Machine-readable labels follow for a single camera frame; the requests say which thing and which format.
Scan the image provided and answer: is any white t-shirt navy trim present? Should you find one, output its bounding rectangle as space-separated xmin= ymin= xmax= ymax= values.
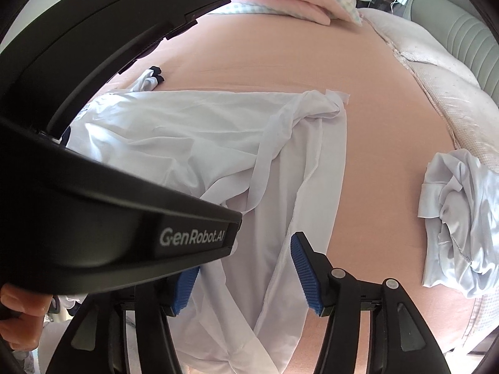
xmin=69 ymin=90 xmax=348 ymax=373

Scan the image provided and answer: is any person's left hand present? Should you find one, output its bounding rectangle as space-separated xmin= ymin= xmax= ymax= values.
xmin=1 ymin=284 xmax=52 ymax=351

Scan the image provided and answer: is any crumpled light blue shirt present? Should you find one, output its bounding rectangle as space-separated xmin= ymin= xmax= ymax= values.
xmin=418 ymin=150 xmax=498 ymax=297

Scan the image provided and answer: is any small white black sock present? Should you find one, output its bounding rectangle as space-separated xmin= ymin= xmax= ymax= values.
xmin=129 ymin=66 xmax=164 ymax=92

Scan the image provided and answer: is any pink bed sheet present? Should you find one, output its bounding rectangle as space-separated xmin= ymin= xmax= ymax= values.
xmin=108 ymin=14 xmax=474 ymax=373

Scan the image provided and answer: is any cream quilted bedspread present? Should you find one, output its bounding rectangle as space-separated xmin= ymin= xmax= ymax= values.
xmin=361 ymin=8 xmax=498 ymax=351

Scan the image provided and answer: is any grey padded headboard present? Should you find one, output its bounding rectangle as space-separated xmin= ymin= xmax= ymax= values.
xmin=404 ymin=0 xmax=498 ymax=101

